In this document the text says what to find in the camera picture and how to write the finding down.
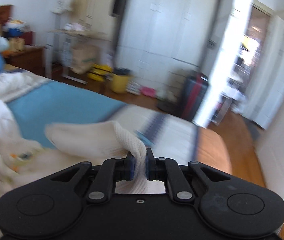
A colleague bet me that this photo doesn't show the white sneakers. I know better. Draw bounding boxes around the white sneakers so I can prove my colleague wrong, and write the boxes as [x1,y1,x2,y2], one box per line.
[126,81,141,95]

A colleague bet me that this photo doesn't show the cream jacket with green trim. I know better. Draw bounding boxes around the cream jacket with green trim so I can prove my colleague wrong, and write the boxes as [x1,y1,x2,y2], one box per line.
[0,100,164,195]

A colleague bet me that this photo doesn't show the rolling overbed table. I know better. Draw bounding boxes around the rolling overbed table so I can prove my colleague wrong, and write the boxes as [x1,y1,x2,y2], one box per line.
[45,29,110,85]

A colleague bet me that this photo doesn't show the pink slippers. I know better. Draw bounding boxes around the pink slippers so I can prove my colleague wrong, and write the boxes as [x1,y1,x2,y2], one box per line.
[140,87,156,98]

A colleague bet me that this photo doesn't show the yellow trash bin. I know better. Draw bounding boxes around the yellow trash bin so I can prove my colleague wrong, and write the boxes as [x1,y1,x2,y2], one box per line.
[110,68,131,94]

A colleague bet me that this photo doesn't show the black red suitcase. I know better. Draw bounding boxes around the black red suitcase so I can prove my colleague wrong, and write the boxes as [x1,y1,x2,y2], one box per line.
[181,73,209,121]

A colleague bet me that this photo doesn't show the white wardrobe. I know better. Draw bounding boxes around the white wardrobe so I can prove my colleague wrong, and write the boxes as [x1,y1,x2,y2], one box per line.
[115,0,219,93]

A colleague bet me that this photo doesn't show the wooden nightstand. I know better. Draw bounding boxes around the wooden nightstand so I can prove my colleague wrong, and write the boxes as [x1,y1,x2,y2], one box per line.
[2,31,45,76]

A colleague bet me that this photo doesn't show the white folded garment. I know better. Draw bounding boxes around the white folded garment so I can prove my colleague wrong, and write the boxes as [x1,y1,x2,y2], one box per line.
[0,71,50,102]

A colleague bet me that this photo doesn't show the brown paper bag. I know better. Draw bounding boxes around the brown paper bag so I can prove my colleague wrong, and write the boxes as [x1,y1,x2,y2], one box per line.
[70,44,99,74]

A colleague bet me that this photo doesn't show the blue striped bed sheet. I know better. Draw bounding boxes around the blue striped bed sheet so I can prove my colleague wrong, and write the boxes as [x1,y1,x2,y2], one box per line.
[0,64,233,240]

